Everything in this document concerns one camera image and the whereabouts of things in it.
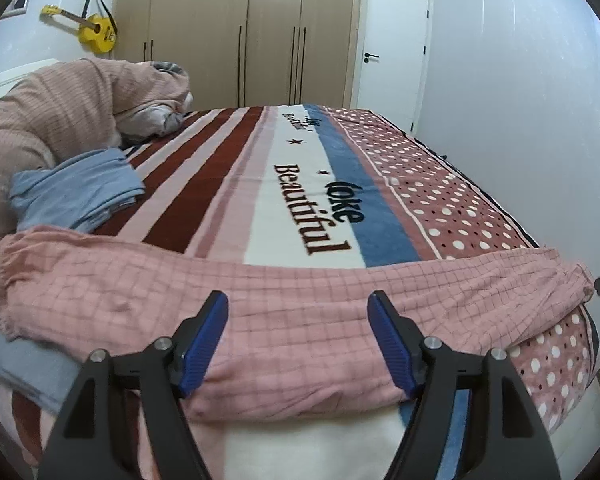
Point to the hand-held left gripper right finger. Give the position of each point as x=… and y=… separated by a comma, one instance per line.
x=391, y=344

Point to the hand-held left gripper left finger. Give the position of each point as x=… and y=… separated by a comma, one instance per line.
x=206, y=344

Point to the pink checked pants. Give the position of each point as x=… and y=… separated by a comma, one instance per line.
x=290, y=320

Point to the striped printed blanket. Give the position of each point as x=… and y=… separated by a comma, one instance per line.
x=300, y=200

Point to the light blue cloth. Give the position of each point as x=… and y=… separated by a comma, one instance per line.
x=15, y=355

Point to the blue folded garment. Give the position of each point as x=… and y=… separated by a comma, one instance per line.
x=75, y=192

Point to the pink ribbed duvet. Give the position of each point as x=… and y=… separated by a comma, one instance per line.
x=55, y=125

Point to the white door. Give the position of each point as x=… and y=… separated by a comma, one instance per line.
x=392, y=55

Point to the beige wardrobe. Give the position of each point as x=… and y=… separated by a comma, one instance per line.
x=240, y=30

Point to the white headboard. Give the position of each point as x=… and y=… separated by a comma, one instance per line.
x=10, y=77

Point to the yellow guitar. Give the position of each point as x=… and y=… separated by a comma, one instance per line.
x=92, y=30

